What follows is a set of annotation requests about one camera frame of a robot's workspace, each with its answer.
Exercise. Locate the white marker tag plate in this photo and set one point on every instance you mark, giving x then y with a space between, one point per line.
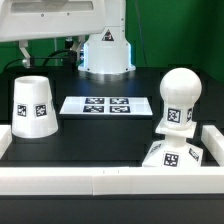
112 106

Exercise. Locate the white lamp shade cone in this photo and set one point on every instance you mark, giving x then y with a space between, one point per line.
33 111

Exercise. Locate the white wall bar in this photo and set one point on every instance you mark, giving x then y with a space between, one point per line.
213 139
111 181
5 138

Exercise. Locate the white lamp base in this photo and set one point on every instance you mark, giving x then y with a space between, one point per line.
174 150

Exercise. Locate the white lamp bulb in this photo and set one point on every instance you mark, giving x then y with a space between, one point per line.
180 88

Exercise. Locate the white left wall bar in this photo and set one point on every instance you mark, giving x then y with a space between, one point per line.
5 138

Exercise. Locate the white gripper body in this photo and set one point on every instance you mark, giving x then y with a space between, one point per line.
40 19

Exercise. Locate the white right wall bar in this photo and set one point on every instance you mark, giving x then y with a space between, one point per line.
213 139

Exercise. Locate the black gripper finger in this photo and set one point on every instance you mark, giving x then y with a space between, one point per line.
77 44
23 44

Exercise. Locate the white front wall bar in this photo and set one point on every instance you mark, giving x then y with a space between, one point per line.
111 181

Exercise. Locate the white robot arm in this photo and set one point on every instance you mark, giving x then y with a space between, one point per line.
105 52

